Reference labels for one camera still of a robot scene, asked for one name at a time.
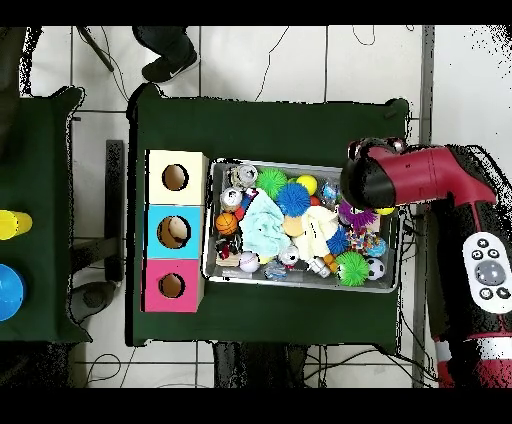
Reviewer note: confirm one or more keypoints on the mint green cloth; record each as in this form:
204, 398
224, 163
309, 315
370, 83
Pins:
262, 228

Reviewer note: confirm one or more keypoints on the small soccer ball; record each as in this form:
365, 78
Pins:
376, 268

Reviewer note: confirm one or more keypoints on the green spiky ball with eyes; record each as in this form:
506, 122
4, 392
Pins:
352, 268

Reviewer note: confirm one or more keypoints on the blue bowl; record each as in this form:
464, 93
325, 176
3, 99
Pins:
10, 292

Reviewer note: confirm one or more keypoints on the person's leg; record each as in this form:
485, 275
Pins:
168, 68

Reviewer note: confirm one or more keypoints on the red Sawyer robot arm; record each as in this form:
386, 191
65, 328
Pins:
424, 176

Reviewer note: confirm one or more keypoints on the purple spiky monster toy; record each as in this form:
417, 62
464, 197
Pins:
356, 216

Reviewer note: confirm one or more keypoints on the blue spiky ball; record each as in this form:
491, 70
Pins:
294, 200

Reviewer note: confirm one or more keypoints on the cream cloth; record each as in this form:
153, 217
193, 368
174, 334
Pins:
316, 232

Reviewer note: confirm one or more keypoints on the dark green table cloth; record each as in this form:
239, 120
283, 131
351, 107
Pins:
260, 128
40, 160

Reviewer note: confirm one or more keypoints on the small orange basketball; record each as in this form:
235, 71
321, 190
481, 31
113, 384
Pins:
226, 224

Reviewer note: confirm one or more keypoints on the yellow cup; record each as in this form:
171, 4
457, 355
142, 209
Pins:
16, 224

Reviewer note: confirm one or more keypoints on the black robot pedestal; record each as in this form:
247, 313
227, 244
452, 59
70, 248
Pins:
256, 364

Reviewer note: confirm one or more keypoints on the wooden box with three holes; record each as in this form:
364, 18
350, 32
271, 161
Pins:
176, 198

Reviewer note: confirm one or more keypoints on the silver drink can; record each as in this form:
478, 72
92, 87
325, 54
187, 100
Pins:
244, 175

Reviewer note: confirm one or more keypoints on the shallow silver mesh bin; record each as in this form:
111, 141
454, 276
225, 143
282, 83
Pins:
300, 280

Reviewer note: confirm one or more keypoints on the black tripod leg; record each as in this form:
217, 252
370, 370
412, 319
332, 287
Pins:
97, 50

